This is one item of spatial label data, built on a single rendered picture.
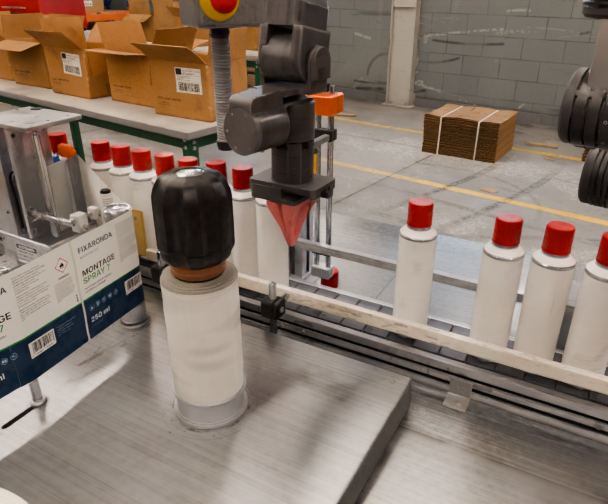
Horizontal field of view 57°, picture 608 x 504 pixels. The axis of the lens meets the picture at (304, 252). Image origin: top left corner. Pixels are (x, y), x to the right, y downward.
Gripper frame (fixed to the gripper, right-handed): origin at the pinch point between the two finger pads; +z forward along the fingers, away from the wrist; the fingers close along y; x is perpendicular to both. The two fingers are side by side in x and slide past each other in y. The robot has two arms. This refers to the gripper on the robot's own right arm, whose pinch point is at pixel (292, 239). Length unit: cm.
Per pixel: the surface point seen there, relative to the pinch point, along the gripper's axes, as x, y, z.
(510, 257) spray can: 4.2, 29.0, -2.8
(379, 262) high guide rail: 10.2, 9.6, 5.6
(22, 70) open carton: 150, -272, 15
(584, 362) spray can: 4.3, 39.9, 9.0
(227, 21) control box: 8.4, -16.3, -27.8
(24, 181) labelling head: -7.9, -47.6, -2.3
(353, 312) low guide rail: 2.4, 9.2, 10.6
